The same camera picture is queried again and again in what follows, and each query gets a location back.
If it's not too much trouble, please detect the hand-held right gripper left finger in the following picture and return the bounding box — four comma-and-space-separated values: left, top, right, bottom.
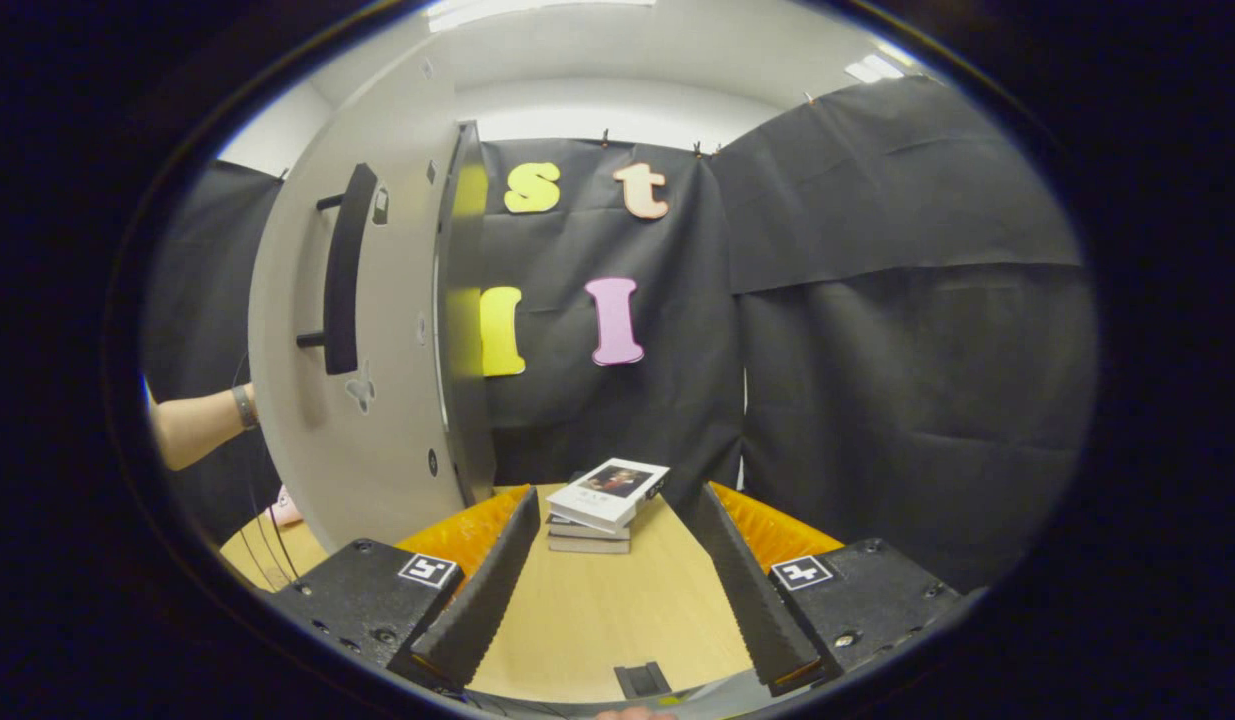
260, 485, 543, 693

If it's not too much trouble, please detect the white photo-cover book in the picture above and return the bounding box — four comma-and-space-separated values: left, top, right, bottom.
545, 458, 670, 534

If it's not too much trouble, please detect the black cabinet door handle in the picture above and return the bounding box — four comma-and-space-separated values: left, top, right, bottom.
297, 163, 380, 376

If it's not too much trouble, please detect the black cable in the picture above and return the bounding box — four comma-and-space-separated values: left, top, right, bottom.
235, 355, 300, 586

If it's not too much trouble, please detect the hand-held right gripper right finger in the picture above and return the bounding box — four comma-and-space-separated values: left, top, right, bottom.
689, 482, 986, 698

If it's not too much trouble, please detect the black backdrop cloth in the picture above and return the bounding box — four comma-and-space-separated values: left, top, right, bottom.
142, 75, 1098, 591

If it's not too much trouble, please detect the ceiling light panel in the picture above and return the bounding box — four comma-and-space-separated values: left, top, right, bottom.
845, 52, 908, 84

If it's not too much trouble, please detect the beige cabinet door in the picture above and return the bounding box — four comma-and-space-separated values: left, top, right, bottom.
247, 50, 473, 553

